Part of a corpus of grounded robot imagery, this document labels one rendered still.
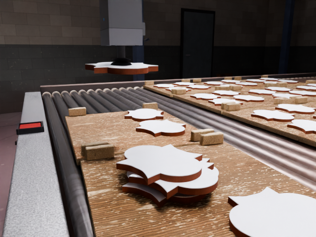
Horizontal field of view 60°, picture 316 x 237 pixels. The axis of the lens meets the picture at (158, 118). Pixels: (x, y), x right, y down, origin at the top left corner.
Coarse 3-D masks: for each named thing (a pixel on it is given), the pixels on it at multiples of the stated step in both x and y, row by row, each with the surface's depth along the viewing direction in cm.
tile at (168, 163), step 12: (132, 156) 47; (144, 156) 47; (156, 156) 47; (168, 156) 47; (180, 156) 47; (192, 156) 47; (120, 168) 44; (132, 168) 43; (144, 168) 42; (156, 168) 42; (168, 168) 42; (180, 168) 42; (192, 168) 42; (156, 180) 40; (168, 180) 40; (180, 180) 40; (192, 180) 40
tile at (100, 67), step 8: (88, 64) 55; (96, 64) 54; (104, 64) 54; (136, 64) 56; (144, 64) 56; (96, 72) 50; (104, 72) 50; (112, 72) 49; (120, 72) 49; (128, 72) 49; (136, 72) 49; (144, 72) 50
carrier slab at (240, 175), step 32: (96, 160) 57; (224, 160) 57; (256, 160) 57; (96, 192) 44; (224, 192) 44; (256, 192) 44; (288, 192) 44; (96, 224) 36; (128, 224) 36; (160, 224) 36; (192, 224) 36; (224, 224) 36
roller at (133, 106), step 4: (108, 92) 161; (112, 92) 157; (112, 96) 151; (116, 96) 146; (120, 96) 143; (120, 100) 138; (124, 100) 134; (128, 100) 133; (128, 104) 127; (132, 104) 124; (136, 104) 122; (132, 108) 121; (136, 108) 118; (140, 108) 115
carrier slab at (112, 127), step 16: (112, 112) 100; (80, 128) 80; (96, 128) 80; (112, 128) 80; (128, 128) 80; (192, 128) 80; (80, 144) 66; (112, 144) 66; (128, 144) 66; (144, 144) 66; (160, 144) 66; (176, 144) 66; (192, 144) 67
